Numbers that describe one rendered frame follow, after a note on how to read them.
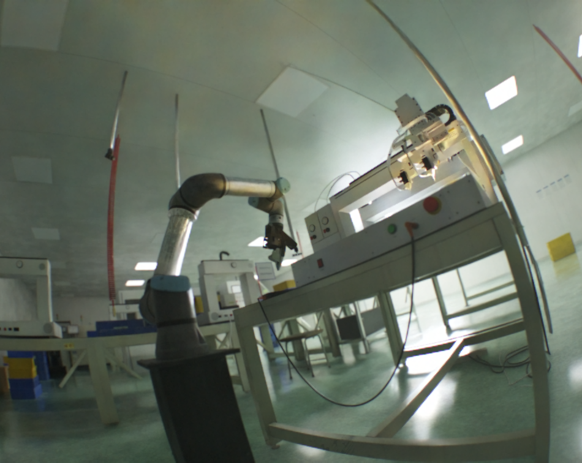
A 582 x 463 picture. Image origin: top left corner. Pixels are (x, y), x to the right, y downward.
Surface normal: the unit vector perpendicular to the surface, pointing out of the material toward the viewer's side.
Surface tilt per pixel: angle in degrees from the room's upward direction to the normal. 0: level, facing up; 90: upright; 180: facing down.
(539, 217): 90
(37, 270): 90
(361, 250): 90
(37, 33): 180
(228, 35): 180
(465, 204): 90
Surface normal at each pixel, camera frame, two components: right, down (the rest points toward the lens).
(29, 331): 0.64, -0.38
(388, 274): -0.73, -0.04
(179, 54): 0.23, 0.92
